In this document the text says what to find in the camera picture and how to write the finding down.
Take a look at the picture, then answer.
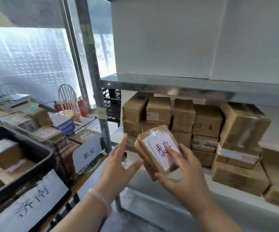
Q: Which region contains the person's right hand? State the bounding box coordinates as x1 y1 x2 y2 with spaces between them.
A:
155 143 211 210

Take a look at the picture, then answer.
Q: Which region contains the person's left hand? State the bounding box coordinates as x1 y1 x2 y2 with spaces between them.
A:
96 132 144 203

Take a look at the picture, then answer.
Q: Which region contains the black wire basket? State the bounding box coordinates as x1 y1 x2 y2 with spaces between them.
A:
0 101 107 188

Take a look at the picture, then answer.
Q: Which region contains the stack of cardboard boxes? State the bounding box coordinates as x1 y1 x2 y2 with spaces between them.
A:
122 92 279 212

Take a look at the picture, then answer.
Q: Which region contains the white blue box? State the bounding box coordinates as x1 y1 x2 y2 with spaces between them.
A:
48 113 76 136

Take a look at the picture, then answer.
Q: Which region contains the black plastic crate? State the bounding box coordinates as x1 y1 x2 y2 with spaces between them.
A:
102 88 122 123
0 125 73 232

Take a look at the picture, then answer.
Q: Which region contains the red-printed brown cardboard box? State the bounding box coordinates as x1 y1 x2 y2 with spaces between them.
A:
0 159 37 185

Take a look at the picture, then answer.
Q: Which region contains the tall cardboard box pink label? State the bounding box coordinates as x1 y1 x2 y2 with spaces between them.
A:
2 114 40 133

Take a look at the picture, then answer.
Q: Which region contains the small cardboard box pink label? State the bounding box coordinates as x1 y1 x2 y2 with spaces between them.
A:
0 139 25 170

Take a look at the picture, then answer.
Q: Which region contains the metal shelving rack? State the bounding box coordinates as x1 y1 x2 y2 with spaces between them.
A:
73 0 279 232

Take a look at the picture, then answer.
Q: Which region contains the white wooden chair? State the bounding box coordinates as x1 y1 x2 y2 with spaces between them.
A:
57 83 83 124

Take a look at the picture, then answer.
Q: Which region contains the frosted glass partition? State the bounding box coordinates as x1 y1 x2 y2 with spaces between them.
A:
0 0 117 108

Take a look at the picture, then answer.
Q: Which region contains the white foam board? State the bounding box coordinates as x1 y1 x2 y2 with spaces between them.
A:
209 0 279 85
110 0 227 79

